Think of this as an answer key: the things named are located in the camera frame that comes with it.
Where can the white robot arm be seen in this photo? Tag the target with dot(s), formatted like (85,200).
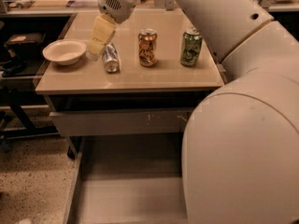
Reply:
(240,151)

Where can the silver redbull can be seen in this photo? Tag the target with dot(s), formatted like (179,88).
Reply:
(110,59)

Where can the black device on shelf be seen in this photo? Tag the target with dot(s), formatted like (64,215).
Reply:
(32,39)

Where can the open middle drawer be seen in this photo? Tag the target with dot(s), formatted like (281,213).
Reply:
(128,179)

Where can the grey drawer cabinet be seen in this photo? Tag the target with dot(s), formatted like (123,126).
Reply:
(86,86)

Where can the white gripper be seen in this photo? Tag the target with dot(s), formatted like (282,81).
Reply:
(117,6)

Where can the grey top drawer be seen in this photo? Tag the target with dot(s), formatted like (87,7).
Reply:
(124,121)

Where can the white bowl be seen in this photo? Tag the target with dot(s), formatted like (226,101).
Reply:
(65,51)

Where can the orange soda can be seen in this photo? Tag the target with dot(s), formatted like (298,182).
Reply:
(147,47)

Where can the green soda can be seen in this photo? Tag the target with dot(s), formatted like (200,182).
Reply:
(190,47)

